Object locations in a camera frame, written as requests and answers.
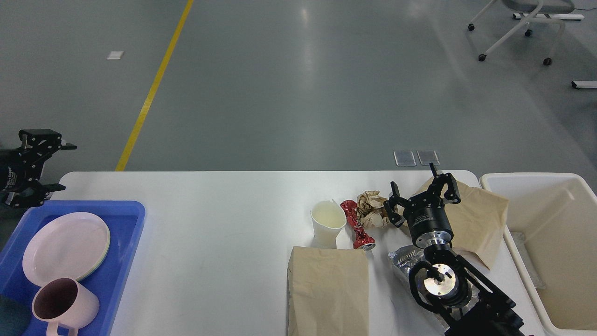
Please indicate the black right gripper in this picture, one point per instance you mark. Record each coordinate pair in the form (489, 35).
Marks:
(428, 225)

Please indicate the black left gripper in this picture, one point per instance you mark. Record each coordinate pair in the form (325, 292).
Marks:
(16, 166)

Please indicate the pink plate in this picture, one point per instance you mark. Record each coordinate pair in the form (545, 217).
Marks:
(73, 245)

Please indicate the pink mug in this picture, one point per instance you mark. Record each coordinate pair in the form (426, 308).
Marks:
(65, 303)

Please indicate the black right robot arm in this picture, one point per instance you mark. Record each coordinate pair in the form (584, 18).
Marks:
(494, 314)

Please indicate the right floor outlet plate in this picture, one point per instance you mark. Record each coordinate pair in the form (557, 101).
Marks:
(427, 157)

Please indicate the floor outlet plate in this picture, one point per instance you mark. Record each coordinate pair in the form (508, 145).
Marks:
(427, 157)
(405, 158)

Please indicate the left floor outlet plate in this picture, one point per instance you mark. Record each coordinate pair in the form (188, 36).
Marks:
(405, 158)

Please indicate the crumpled brown paper ball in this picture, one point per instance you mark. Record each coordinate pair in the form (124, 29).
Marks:
(371, 212)

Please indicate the right brown paper bag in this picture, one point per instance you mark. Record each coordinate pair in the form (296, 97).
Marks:
(478, 222)

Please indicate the brown paper bag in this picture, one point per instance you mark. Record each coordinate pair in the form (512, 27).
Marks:
(478, 222)
(328, 292)

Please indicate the silver foil wrapper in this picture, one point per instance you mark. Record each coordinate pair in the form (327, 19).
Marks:
(438, 283)

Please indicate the crushed red can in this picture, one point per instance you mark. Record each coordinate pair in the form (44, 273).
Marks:
(361, 239)

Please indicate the yellow plate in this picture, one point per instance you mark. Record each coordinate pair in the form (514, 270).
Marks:
(92, 251)

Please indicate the white paper cup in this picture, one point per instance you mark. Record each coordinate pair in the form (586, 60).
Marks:
(328, 219)

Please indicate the blue plastic tray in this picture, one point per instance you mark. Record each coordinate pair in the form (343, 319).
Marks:
(125, 220)

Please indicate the beige plastic bin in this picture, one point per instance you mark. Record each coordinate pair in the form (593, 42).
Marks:
(551, 235)

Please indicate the front brown paper bag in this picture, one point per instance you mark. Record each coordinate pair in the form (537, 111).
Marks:
(328, 292)

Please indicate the white bar on floor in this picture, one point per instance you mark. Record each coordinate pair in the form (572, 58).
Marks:
(584, 84)

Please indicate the white office chair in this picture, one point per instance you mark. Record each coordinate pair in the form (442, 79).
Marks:
(534, 7)

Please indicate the white rail behind chair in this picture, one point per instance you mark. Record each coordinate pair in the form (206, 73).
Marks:
(563, 17)

